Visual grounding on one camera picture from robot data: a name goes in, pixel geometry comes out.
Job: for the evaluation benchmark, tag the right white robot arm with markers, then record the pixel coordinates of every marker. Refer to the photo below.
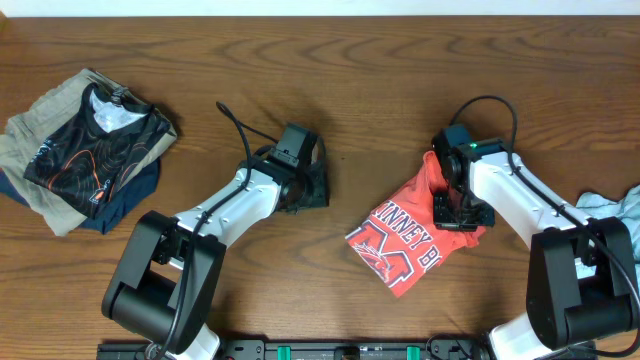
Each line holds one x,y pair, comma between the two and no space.
581,283

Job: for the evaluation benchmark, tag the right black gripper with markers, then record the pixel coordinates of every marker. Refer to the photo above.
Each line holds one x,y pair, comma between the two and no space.
443,220

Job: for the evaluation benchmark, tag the red t-shirt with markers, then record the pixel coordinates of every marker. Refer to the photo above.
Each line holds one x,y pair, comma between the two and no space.
399,240

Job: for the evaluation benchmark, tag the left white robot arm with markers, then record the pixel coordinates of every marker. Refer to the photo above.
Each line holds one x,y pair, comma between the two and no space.
165,281

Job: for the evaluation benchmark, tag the navy folded garment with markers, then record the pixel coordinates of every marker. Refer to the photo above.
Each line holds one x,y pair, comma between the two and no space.
117,212

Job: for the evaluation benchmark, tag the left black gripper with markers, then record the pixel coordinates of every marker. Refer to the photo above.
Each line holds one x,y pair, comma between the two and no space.
322,196

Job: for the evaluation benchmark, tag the khaki folded garment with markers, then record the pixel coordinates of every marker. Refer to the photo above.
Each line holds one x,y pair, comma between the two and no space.
25,132

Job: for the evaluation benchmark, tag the black orange patterned shirt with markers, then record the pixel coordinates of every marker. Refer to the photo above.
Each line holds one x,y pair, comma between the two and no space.
89,157

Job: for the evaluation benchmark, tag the light blue t-shirt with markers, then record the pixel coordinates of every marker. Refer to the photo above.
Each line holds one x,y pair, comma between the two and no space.
626,210

